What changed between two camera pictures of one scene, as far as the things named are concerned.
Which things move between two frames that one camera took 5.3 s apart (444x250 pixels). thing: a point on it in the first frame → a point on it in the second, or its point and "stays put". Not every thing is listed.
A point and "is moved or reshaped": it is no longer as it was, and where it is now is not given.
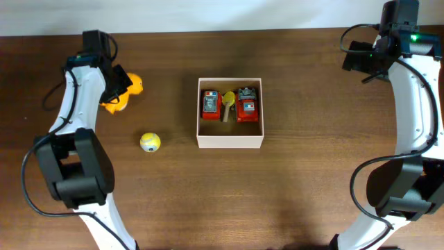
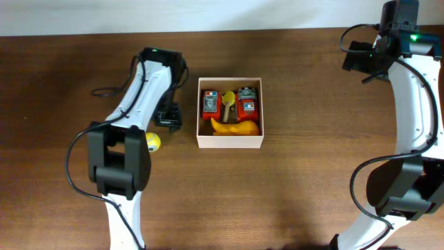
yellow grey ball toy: x=150 y=142 stays put
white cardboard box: x=229 y=113 stays put
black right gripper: x=356 y=61 stays put
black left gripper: x=125 y=77 → x=174 y=121
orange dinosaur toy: x=116 y=105 is moved or reshaped
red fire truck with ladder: x=211 y=104 stays put
